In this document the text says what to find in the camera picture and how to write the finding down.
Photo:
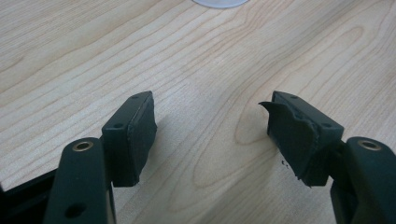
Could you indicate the clear plastic storage box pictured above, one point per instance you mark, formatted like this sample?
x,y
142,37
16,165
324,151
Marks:
x,y
221,3

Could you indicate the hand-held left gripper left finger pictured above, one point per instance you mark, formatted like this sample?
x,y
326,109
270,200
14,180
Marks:
x,y
130,140

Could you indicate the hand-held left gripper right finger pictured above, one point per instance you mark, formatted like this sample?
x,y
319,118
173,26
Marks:
x,y
299,140

